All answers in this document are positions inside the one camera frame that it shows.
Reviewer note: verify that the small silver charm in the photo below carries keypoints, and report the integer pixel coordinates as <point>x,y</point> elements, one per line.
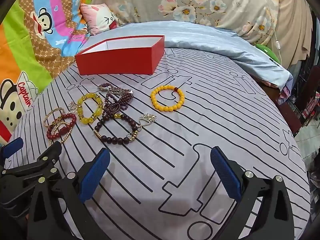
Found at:
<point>73,107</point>

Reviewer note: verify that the green plush toy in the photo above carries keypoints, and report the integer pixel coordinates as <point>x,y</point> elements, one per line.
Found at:
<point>272,55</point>

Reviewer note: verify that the grey floral blanket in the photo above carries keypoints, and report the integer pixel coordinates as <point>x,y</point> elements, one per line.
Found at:
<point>175,0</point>

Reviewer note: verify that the cartoon monkey printed blanket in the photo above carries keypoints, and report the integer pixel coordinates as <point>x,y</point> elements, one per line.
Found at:
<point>37,55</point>

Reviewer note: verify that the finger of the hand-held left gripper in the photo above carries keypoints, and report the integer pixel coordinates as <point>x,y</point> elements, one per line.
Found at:
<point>47,158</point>
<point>13,147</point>

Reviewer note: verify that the gold bangle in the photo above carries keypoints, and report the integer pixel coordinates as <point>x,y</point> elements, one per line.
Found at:
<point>47,118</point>

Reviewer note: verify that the red cardboard box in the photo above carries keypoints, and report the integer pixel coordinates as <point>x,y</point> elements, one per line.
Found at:
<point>115,62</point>

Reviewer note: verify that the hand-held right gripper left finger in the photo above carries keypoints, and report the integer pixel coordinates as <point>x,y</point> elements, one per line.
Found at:
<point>95,175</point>

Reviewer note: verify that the pink cartoon pillow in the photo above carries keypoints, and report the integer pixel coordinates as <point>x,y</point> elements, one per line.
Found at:
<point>100,17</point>

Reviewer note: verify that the beige curtain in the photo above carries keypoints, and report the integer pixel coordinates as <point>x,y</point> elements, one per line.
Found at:
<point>292,17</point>

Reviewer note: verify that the grey striped bedsheet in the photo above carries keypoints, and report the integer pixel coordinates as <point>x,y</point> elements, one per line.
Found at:
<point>200,120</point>

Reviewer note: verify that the silver metal wristwatch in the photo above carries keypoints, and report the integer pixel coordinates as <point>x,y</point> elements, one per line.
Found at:
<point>117,90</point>

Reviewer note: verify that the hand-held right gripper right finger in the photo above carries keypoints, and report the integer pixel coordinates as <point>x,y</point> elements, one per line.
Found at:
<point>225,175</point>

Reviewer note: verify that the light blue quilt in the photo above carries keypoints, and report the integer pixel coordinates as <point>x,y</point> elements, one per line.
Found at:
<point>212,40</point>

